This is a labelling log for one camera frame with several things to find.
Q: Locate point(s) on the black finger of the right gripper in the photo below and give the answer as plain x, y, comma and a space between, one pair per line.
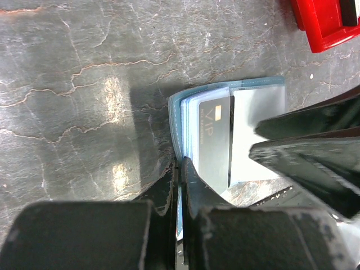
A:
327, 169
335, 117

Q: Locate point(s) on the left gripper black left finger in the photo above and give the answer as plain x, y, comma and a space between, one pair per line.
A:
134, 234

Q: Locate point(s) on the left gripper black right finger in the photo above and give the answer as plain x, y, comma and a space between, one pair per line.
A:
218, 235

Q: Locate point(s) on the blue leather card holder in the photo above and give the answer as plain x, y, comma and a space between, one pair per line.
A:
254, 100

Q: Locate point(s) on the black VIP credit card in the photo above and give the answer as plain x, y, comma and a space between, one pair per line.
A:
215, 133

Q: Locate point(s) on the red plastic bin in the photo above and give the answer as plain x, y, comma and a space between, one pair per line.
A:
322, 23

